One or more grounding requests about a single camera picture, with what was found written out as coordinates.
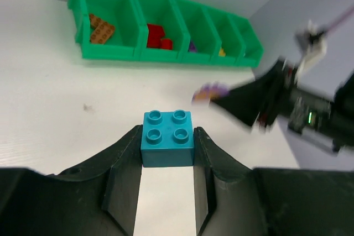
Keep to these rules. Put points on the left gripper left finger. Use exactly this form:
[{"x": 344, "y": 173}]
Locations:
[{"x": 98, "y": 196}]

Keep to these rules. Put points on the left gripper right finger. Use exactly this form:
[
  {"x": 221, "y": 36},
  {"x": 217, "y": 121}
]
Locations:
[{"x": 231, "y": 199}]

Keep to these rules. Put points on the brown long lego plate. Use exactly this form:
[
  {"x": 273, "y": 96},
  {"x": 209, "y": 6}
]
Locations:
[{"x": 95, "y": 21}]

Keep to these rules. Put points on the small teal square lego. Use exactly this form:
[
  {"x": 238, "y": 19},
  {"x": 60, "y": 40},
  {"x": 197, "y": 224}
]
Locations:
[{"x": 167, "y": 139}]

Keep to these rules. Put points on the yellow half-round lego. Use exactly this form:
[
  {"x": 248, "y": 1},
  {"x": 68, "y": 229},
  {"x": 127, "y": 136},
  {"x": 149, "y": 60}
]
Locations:
[{"x": 221, "y": 52}]

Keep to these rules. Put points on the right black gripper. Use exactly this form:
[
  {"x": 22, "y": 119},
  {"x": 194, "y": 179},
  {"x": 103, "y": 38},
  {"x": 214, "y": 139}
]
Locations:
[{"x": 262, "y": 100}]

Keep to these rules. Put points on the green compartment bin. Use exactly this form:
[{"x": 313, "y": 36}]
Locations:
[{"x": 182, "y": 20}]

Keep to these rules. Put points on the purple butterfly arch lego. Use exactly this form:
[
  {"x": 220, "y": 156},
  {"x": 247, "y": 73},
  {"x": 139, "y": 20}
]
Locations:
[{"x": 210, "y": 91}]

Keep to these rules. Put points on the small red lego brick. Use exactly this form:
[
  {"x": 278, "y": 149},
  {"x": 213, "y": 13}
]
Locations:
[{"x": 166, "y": 44}]

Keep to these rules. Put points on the purple lego piece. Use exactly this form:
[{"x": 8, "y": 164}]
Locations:
[{"x": 192, "y": 48}]

